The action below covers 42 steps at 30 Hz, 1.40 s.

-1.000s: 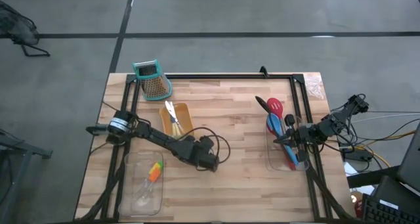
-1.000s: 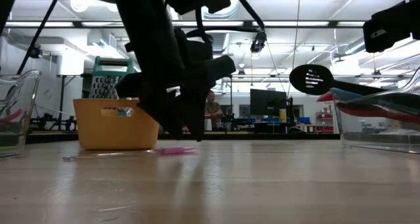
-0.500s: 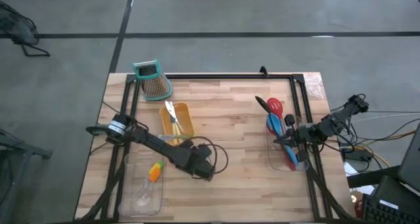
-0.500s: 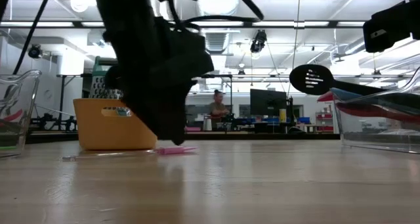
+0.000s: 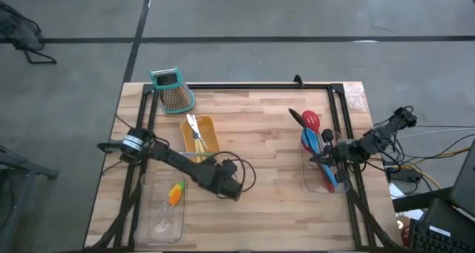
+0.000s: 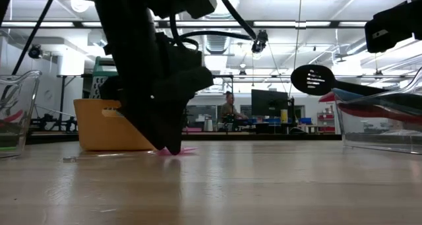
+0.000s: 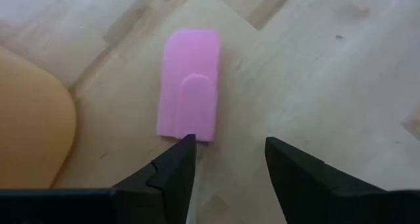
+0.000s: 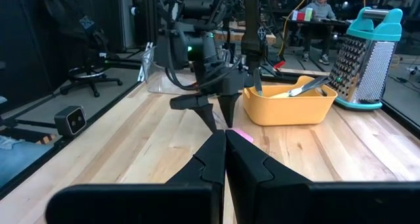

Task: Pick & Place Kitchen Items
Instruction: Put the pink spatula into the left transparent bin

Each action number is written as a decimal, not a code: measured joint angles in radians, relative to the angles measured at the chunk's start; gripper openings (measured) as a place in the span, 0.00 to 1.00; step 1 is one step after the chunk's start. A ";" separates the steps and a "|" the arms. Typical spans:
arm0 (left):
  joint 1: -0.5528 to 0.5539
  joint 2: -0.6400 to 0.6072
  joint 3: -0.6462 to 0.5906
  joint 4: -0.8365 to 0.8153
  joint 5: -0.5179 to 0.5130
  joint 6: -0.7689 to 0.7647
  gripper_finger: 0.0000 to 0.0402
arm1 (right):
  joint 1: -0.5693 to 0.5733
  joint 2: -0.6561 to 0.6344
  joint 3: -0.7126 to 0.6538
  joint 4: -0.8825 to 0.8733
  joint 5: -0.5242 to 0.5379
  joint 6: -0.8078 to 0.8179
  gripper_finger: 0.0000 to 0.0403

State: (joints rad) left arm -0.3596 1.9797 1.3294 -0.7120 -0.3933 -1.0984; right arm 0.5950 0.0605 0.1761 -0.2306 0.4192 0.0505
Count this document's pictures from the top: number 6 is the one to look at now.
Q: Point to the red slotted silicone spoon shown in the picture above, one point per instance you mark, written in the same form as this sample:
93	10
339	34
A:
326	97

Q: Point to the shelf rack with red bins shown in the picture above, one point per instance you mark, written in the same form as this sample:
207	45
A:
324	116

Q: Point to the black overhead camera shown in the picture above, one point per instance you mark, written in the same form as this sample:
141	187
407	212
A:
260	42

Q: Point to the black computer monitor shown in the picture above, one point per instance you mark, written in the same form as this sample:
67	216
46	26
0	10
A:
268	103

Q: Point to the yellow cylinder container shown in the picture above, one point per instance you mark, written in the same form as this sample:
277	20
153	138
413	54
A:
284	116

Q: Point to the round black ceiling fixture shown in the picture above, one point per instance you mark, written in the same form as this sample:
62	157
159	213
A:
35	51

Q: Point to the black rig frame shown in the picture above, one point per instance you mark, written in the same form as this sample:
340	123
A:
419	24

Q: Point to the blue silicone spoon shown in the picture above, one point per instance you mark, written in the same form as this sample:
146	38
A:
379	101

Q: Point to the clear plastic bin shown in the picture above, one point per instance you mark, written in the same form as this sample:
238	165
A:
362	139
29	126

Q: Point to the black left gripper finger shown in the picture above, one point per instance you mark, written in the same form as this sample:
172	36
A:
171	119
113	89

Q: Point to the silver thermos jug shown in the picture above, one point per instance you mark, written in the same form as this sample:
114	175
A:
208	125

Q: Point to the black floor equipment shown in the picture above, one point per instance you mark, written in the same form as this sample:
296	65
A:
66	124

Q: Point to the black slotted spoon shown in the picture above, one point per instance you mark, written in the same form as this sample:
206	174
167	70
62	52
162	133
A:
298	81

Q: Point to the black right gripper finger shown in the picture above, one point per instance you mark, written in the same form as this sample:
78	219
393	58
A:
395	27

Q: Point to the yellow plastic basket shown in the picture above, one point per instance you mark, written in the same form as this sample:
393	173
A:
95	132

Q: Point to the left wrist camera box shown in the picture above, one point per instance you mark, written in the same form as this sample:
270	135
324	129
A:
184	2

